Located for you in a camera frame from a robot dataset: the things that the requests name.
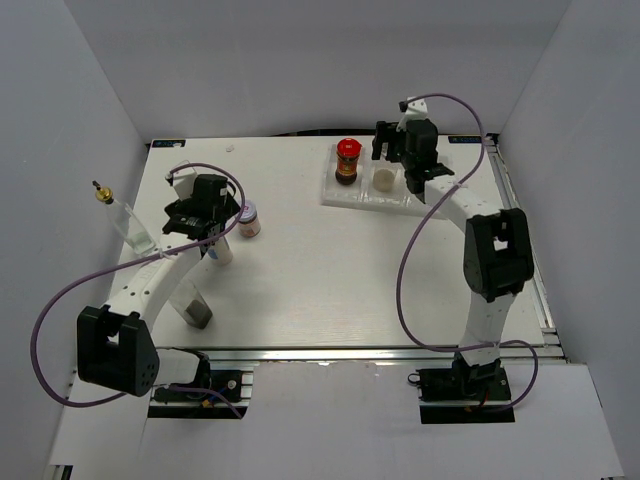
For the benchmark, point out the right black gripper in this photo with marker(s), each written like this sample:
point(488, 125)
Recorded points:
point(386, 133)

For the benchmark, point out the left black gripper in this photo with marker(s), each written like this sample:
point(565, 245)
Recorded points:
point(229, 209)

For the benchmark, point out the red lid sauce jar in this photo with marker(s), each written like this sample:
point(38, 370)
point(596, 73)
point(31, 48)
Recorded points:
point(348, 152)

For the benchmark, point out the white tube bottle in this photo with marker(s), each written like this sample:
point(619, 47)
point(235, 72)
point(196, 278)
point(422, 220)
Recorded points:
point(220, 252)

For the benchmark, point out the silver lid white shaker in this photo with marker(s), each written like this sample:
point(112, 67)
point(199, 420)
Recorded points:
point(383, 180)

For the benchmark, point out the white three-slot organizer tray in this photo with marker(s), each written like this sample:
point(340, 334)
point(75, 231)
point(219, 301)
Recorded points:
point(363, 195)

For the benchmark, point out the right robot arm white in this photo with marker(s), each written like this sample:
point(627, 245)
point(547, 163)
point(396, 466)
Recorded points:
point(497, 254)

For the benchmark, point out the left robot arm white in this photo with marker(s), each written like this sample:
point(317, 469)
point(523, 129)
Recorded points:
point(115, 349)

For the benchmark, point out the purple lid spice jar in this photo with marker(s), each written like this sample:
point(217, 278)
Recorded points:
point(249, 225)

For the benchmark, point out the glass bottle gold spout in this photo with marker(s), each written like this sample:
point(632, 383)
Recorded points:
point(125, 222)

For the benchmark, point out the clear bottle dark contents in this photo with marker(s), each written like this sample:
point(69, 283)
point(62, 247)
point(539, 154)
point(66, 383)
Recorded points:
point(188, 302)

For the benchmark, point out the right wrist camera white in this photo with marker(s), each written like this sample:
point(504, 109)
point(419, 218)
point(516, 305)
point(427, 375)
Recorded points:
point(411, 109)

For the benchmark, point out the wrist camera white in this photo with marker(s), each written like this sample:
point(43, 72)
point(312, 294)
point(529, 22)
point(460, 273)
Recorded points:
point(411, 109)
point(182, 180)

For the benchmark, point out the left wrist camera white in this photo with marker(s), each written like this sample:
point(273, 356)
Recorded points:
point(182, 180)

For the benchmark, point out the aluminium rail front edge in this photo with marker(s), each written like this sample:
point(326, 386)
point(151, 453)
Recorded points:
point(321, 354)

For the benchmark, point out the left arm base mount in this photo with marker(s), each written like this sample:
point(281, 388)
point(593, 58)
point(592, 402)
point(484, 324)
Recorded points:
point(210, 387)

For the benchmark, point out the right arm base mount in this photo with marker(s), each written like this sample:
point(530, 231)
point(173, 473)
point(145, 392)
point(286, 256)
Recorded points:
point(463, 394)

